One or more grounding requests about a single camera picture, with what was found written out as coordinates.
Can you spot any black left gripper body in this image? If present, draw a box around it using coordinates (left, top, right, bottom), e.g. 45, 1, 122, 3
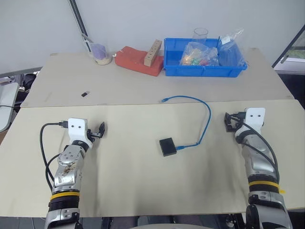
87, 129, 105, 144

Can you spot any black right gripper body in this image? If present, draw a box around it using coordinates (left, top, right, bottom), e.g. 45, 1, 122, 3
225, 116, 244, 133

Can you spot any small black box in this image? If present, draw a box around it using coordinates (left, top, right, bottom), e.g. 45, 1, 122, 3
159, 137, 178, 157

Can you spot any clear bag with dark contents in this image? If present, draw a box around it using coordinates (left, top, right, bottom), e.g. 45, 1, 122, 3
217, 28, 246, 67

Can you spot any clear bag of colourful parts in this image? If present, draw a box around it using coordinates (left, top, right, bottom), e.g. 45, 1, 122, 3
179, 42, 220, 67

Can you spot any glass cup with purple cloth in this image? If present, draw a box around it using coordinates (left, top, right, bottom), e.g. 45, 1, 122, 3
90, 42, 113, 65

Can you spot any red brick block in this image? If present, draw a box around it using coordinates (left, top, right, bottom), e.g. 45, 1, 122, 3
114, 46, 164, 77

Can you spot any blue plastic bin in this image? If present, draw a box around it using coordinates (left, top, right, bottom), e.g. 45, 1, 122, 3
163, 37, 248, 77

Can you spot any clear plastic cup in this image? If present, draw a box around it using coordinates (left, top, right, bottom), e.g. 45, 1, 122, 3
193, 28, 209, 44

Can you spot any dark clutter beside table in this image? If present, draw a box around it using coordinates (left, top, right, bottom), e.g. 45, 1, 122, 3
7, 70, 41, 101

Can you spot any wooden block with holes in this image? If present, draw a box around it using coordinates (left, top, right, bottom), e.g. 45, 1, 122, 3
144, 39, 163, 67

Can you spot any grey chair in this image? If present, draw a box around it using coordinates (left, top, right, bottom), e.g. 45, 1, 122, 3
0, 82, 20, 132

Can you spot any black slanted pole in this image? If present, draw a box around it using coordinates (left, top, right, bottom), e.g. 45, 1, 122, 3
69, 0, 92, 52

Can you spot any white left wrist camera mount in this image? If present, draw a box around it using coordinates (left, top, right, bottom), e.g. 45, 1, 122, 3
68, 118, 93, 150

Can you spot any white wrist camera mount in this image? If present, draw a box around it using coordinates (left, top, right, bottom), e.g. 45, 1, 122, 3
242, 107, 266, 132
68, 118, 93, 150

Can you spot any blue cable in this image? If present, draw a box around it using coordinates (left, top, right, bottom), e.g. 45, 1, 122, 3
160, 95, 213, 151

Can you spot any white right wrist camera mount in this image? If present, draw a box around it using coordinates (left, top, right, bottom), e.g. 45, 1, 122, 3
242, 107, 266, 132

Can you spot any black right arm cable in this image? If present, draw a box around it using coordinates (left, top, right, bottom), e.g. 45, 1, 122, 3
230, 111, 280, 185

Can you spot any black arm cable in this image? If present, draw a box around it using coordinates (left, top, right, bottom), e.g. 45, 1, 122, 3
39, 121, 70, 192
230, 111, 280, 185

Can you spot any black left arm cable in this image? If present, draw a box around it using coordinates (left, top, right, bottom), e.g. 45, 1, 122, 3
39, 121, 70, 192

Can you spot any black window frame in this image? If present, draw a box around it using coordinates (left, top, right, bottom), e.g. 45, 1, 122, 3
271, 23, 305, 70

